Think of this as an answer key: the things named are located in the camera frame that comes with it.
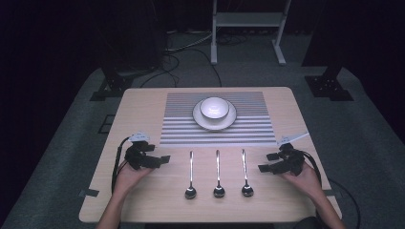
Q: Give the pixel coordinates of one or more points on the person's left hand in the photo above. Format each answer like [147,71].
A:
[129,178]

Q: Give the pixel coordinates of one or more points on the person's right hand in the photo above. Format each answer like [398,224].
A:
[304,182]

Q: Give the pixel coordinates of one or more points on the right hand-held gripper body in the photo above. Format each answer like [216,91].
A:
[291,159]

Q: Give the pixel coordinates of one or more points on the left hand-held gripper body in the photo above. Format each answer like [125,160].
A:
[137,156]

